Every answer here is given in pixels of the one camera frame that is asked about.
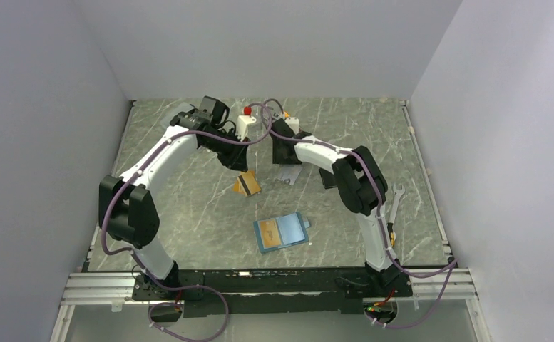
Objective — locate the clear plastic organizer box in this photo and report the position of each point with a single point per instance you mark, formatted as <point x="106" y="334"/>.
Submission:
<point x="172" y="112"/>

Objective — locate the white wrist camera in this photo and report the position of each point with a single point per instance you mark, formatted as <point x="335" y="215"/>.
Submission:
<point x="293" y="123"/>
<point x="244" y="122"/>

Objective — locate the silver open-end wrench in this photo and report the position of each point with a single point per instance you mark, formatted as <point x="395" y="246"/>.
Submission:
<point x="399" y="191"/>

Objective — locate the single orange credit card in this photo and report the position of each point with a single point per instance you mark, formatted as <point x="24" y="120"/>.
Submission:
<point x="268" y="233"/>

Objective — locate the yellow black small tool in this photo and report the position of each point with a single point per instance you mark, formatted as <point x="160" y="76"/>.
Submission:
<point x="391" y="233"/>

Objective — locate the silver grey card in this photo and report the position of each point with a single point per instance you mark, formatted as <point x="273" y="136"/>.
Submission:
<point x="289" y="173"/>

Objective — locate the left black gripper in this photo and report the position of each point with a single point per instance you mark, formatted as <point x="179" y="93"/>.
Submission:
<point x="237" y="159"/>

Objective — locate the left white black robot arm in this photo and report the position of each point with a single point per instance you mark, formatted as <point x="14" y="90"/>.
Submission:
<point x="127" y="213"/>

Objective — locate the orange credit cards stack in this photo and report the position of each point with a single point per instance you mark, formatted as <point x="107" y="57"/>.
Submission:
<point x="246" y="183"/>

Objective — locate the black card case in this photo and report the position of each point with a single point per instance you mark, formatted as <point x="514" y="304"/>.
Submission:
<point x="327" y="178"/>

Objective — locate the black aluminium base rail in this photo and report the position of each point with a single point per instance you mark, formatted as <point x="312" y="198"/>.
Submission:
<point x="256" y="291"/>

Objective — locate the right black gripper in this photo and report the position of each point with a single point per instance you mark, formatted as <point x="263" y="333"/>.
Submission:
<point x="277" y="159"/>

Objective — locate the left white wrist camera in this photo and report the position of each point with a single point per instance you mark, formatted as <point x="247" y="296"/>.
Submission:
<point x="244" y="122"/>

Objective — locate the blue card holder wallet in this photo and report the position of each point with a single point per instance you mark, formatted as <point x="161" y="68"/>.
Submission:
<point x="293" y="230"/>

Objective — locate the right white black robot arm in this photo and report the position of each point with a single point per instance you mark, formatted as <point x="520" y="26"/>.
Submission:
<point x="361" y="186"/>

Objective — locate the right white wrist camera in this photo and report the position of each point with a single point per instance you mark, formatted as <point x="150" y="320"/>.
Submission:
<point x="293" y="123"/>

